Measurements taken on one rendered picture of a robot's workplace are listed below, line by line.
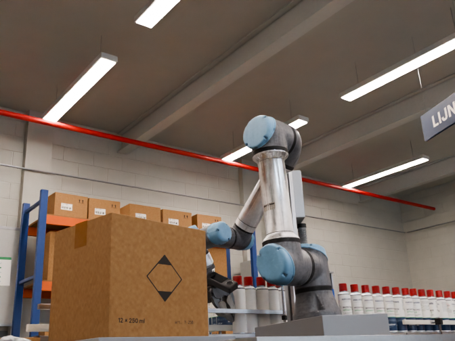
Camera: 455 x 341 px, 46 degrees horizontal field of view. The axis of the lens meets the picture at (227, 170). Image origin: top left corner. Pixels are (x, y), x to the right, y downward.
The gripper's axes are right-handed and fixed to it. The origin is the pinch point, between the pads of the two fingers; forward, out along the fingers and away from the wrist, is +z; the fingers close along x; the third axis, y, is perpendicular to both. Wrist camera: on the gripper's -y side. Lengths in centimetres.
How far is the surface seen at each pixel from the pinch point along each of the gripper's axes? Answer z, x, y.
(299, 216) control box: -20.6, -35.9, -16.6
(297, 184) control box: -31, -42, -17
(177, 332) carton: -19, 47, -42
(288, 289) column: -0.3, -17.5, -13.6
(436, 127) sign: -1, -350, 74
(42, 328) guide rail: -30, 58, 4
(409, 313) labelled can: 50, -93, -1
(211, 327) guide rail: -0.8, 7.2, 3.7
